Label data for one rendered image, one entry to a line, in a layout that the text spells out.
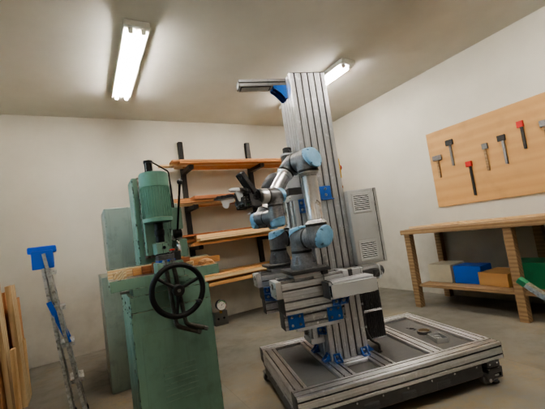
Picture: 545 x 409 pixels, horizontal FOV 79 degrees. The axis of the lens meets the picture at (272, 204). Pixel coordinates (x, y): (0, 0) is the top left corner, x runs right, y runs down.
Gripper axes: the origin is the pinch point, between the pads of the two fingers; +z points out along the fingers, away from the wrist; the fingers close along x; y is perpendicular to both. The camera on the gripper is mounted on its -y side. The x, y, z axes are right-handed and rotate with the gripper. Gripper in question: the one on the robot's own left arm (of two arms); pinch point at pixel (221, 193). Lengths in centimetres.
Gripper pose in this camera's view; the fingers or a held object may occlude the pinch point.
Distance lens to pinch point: 145.9
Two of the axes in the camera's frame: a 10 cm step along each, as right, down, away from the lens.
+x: -6.1, 2.8, 7.4
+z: -7.6, 0.6, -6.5
